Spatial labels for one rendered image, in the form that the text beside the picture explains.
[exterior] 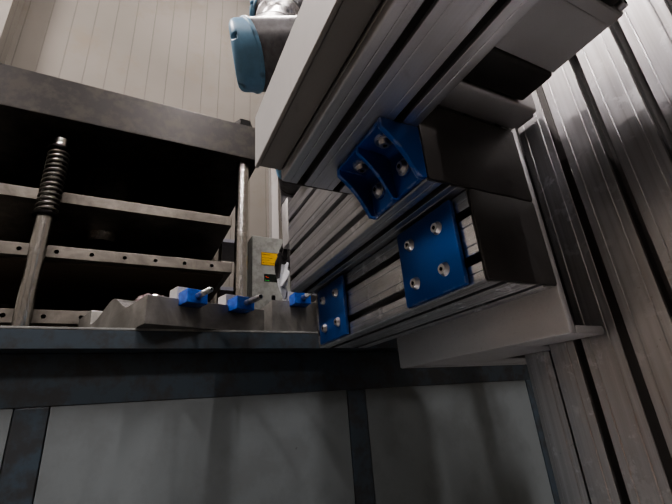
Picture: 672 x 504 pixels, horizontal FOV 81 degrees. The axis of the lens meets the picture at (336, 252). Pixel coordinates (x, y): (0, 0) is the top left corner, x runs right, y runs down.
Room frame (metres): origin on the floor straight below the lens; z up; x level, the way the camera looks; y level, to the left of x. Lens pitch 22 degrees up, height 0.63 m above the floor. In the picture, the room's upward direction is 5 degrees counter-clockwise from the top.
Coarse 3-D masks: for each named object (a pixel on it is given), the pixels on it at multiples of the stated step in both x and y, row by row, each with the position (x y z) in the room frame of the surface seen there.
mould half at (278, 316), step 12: (276, 300) 0.93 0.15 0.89; (264, 312) 0.98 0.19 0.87; (276, 312) 0.93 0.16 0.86; (288, 312) 0.95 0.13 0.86; (300, 312) 0.96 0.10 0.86; (312, 312) 0.98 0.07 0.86; (264, 324) 0.98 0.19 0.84; (276, 324) 0.93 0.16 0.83; (288, 324) 0.95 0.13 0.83; (300, 324) 0.96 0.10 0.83; (312, 324) 0.98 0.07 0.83
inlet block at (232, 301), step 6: (228, 294) 0.82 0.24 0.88; (222, 300) 0.83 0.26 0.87; (228, 300) 0.82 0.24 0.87; (234, 300) 0.80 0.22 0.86; (240, 300) 0.80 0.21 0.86; (246, 300) 0.80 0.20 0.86; (252, 300) 0.78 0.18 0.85; (258, 300) 0.78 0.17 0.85; (228, 306) 0.82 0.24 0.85; (234, 306) 0.80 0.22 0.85; (240, 306) 0.80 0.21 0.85; (246, 306) 0.81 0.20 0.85; (252, 306) 0.82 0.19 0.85; (234, 312) 0.83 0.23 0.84; (240, 312) 0.83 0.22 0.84; (246, 312) 0.84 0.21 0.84
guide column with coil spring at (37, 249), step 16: (64, 144) 1.30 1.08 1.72; (64, 160) 1.32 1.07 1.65; (48, 176) 1.29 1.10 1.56; (48, 208) 1.30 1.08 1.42; (48, 224) 1.31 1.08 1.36; (32, 240) 1.29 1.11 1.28; (48, 240) 1.32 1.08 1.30; (32, 256) 1.29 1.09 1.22; (32, 272) 1.29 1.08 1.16; (32, 288) 1.30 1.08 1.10; (16, 304) 1.29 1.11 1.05; (32, 304) 1.31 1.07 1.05; (16, 320) 1.29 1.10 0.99
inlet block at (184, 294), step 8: (176, 288) 0.75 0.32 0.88; (184, 288) 0.75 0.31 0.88; (208, 288) 0.69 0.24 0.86; (176, 296) 0.74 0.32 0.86; (184, 296) 0.73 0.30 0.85; (192, 296) 0.72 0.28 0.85; (200, 296) 0.72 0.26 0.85; (184, 304) 0.74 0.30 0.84; (192, 304) 0.74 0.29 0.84; (200, 304) 0.74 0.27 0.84
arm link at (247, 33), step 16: (256, 0) 0.65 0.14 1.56; (272, 0) 0.62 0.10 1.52; (288, 0) 0.63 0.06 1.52; (240, 16) 0.45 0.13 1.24; (256, 16) 0.44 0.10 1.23; (272, 16) 0.45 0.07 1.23; (288, 16) 0.45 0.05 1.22; (240, 32) 0.44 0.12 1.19; (256, 32) 0.44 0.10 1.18; (272, 32) 0.44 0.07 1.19; (288, 32) 0.44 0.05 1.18; (240, 48) 0.45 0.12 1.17; (256, 48) 0.45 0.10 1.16; (272, 48) 0.45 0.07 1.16; (240, 64) 0.47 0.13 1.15; (256, 64) 0.47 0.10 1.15; (272, 64) 0.47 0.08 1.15; (240, 80) 0.49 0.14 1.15; (256, 80) 0.49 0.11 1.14
